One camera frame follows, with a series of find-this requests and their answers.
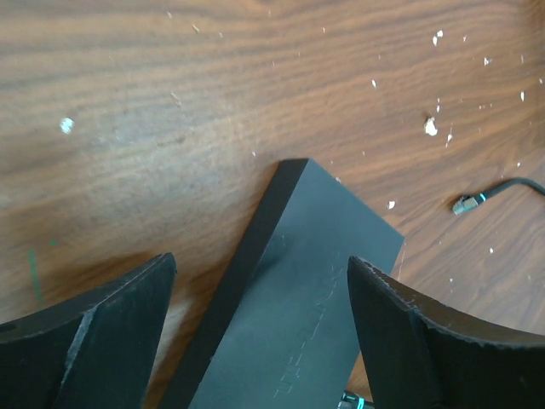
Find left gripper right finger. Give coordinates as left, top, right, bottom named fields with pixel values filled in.
left=347, top=256, right=544, bottom=408

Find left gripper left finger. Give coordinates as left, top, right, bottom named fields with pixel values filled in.
left=1, top=253, right=176, bottom=408

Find black cable teal plugs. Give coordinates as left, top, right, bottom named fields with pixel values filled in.
left=336, top=390, right=375, bottom=409

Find black network switch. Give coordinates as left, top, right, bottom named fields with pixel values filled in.
left=160, top=158, right=404, bottom=409

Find short black ethernet cable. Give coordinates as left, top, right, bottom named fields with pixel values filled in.
left=451, top=176, right=545, bottom=216

